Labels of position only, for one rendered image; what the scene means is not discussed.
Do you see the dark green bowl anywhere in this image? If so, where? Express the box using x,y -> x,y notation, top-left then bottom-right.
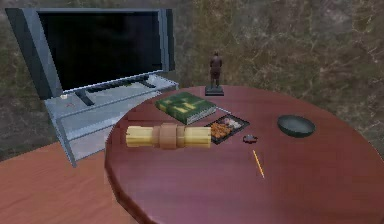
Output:
277,114 -> 317,139

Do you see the round reddish wooden table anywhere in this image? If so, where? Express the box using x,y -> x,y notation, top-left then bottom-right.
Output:
104,85 -> 384,224

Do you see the grey glass television stand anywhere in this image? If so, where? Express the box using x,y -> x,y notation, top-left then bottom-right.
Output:
44,73 -> 180,168

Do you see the small dark round object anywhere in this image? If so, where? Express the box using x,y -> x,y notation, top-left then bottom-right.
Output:
242,134 -> 259,145

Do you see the yellow scroll with brown band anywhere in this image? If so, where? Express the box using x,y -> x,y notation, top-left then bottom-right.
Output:
125,122 -> 213,150

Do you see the green spiral notebook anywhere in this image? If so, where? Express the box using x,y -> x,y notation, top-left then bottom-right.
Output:
154,91 -> 218,126

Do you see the grey flat television set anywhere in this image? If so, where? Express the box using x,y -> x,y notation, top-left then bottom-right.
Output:
4,7 -> 177,107

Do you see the dark brown figure statuette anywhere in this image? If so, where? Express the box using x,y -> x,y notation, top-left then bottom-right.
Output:
204,50 -> 225,97

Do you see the yellow pencil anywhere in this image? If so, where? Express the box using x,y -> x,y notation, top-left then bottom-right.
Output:
251,149 -> 266,179

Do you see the black tray of food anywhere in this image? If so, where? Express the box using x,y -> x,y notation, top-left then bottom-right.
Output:
205,114 -> 251,146

